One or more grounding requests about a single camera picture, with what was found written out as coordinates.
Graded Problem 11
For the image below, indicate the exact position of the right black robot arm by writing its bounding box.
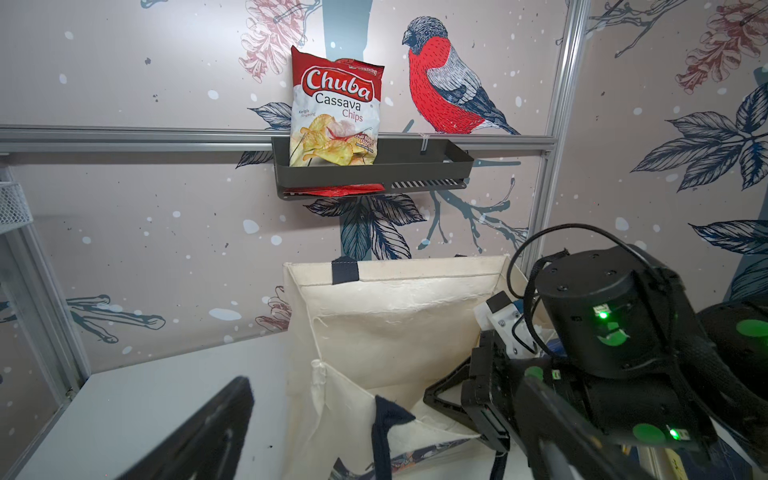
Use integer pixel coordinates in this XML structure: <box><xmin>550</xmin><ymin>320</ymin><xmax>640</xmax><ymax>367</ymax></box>
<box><xmin>424</xmin><ymin>239</ymin><xmax>767</xmax><ymax>466</ymax></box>

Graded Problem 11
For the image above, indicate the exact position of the black wire wall basket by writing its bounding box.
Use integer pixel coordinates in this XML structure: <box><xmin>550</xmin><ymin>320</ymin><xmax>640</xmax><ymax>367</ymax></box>
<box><xmin>272</xmin><ymin>138</ymin><xmax>474</xmax><ymax>200</ymax></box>

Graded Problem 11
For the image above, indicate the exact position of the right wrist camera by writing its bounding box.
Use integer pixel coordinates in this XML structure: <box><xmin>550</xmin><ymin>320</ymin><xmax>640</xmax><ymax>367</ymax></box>
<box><xmin>473</xmin><ymin>291</ymin><xmax>547</xmax><ymax>360</ymax></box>

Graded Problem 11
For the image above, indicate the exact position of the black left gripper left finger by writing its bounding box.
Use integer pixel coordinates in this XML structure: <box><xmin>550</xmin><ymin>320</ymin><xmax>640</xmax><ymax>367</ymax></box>
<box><xmin>120</xmin><ymin>376</ymin><xmax>254</xmax><ymax>480</ymax></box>

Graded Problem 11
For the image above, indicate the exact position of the Chuba cassava chips bag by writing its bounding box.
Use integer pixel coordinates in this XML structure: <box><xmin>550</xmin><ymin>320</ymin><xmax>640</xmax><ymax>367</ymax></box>
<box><xmin>289</xmin><ymin>46</ymin><xmax>384</xmax><ymax>169</ymax></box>

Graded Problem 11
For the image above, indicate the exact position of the aluminium frame post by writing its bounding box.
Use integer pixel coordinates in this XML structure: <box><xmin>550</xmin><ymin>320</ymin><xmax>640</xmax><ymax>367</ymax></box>
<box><xmin>1</xmin><ymin>165</ymin><xmax>91</xmax><ymax>403</ymax></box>

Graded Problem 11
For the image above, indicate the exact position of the cream canvas tote bag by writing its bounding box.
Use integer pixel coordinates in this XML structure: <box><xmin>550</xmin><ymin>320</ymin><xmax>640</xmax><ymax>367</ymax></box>
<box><xmin>283</xmin><ymin>256</ymin><xmax>509</xmax><ymax>479</ymax></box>

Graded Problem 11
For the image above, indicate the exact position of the yellow spine book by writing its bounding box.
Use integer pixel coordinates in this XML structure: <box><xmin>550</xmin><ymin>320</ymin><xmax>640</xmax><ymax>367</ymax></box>
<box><xmin>664</xmin><ymin>449</ymin><xmax>689</xmax><ymax>480</ymax></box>

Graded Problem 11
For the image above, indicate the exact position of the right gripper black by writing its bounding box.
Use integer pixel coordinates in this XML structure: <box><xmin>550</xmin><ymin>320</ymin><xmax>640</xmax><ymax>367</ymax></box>
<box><xmin>423</xmin><ymin>330</ymin><xmax>528</xmax><ymax>452</ymax></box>

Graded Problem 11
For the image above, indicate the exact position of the right rear aluminium post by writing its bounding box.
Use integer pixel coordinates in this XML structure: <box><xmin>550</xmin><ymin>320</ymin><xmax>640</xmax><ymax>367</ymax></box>
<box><xmin>517</xmin><ymin>1</ymin><xmax>591</xmax><ymax>273</ymax></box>

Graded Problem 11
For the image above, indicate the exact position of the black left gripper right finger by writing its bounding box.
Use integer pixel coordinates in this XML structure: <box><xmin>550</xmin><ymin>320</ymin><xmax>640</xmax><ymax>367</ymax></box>
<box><xmin>514</xmin><ymin>376</ymin><xmax>651</xmax><ymax>479</ymax></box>

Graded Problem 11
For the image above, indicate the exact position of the horizontal aluminium rail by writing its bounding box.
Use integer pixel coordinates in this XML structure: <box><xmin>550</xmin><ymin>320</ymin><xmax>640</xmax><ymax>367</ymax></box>
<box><xmin>1</xmin><ymin>125</ymin><xmax>558</xmax><ymax>154</ymax></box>

